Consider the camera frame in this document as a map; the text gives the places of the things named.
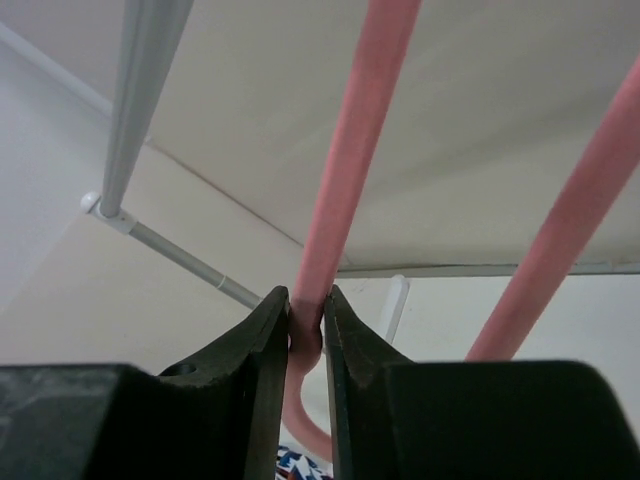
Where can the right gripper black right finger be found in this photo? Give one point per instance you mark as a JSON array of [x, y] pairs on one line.
[[393, 418]]

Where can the blue white red patterned trousers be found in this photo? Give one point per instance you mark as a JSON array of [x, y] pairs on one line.
[[292, 465]]

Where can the pink plastic hanger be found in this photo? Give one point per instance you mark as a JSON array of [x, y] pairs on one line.
[[595, 183]]

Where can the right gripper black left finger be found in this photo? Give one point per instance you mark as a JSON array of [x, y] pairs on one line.
[[213, 415]]

